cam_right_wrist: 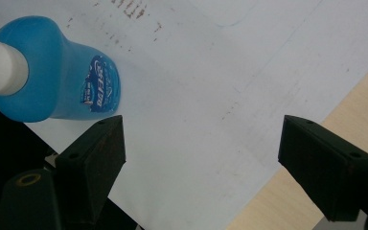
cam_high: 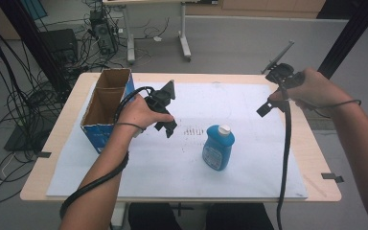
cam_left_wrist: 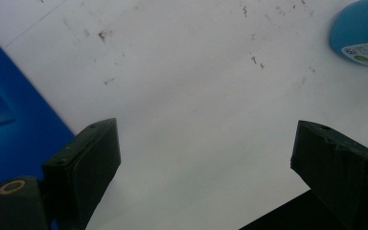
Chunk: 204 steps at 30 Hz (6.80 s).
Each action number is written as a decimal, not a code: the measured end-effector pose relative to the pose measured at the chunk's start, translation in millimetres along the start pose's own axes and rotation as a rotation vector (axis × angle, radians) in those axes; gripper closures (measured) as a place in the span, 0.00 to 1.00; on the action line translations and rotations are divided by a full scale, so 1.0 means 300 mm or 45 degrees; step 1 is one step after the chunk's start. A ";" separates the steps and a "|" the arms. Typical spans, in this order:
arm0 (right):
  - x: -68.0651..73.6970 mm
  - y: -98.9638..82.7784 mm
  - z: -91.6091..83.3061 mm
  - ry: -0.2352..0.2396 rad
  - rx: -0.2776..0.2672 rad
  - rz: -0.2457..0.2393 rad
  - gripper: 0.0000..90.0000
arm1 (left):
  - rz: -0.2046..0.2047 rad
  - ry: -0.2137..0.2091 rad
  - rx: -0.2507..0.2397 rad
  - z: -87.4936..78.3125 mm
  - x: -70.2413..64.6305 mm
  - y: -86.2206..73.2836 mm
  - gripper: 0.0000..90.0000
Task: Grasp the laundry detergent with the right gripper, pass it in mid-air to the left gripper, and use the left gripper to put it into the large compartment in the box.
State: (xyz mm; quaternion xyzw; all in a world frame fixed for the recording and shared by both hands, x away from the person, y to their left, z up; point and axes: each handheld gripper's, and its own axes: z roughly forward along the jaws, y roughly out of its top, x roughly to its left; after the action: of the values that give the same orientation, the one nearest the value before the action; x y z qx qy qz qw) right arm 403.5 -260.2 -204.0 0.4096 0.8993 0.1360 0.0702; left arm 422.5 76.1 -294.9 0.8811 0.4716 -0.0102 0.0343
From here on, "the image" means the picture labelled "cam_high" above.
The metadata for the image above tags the bundle of black floor cables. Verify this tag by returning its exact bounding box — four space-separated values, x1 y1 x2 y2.
0 0 89 205

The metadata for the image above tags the black metal stand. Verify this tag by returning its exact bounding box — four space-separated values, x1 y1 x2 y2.
317 0 368 81
0 0 72 94

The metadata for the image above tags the person's left hand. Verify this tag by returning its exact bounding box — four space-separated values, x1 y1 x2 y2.
114 94 175 137

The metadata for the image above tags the person's leg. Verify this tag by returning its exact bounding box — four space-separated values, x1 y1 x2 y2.
127 202 183 230
205 202 274 230

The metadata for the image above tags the black computer tower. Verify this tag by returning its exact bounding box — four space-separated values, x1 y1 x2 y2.
89 9 119 56

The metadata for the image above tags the person's right hand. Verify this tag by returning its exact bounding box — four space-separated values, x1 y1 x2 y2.
267 67 354 118

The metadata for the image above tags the white table leg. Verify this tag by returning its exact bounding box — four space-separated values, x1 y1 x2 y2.
109 201 130 230

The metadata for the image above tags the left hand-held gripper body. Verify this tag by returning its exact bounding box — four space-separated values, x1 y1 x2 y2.
144 80 177 113

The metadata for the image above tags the blue bottle with white cap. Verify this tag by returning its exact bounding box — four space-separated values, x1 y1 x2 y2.
201 124 237 172

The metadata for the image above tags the white desk frame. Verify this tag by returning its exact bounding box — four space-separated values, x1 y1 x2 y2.
102 0 219 63

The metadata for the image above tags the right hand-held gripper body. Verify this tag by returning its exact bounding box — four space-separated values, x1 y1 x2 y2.
261 39 305 90

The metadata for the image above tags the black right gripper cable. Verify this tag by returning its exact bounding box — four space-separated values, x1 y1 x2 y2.
276 80 293 230

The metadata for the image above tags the person's right leg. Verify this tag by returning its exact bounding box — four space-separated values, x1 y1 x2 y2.
205 202 274 230

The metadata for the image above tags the black floor mat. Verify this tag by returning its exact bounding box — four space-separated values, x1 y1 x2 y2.
3 124 58 152

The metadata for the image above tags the person's left leg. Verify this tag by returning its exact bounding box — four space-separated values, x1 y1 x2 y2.
127 202 183 230

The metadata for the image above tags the blue cardboard box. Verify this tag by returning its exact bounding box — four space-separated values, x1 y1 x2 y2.
80 67 136 155

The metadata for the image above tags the black box on floor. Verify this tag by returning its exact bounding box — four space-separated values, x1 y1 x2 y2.
39 28 80 65

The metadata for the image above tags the white paper mat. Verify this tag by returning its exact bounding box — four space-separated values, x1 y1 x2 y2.
46 81 309 199

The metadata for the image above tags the thin black wrist strap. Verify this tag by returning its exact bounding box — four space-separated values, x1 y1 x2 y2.
310 99 362 119
114 122 147 133

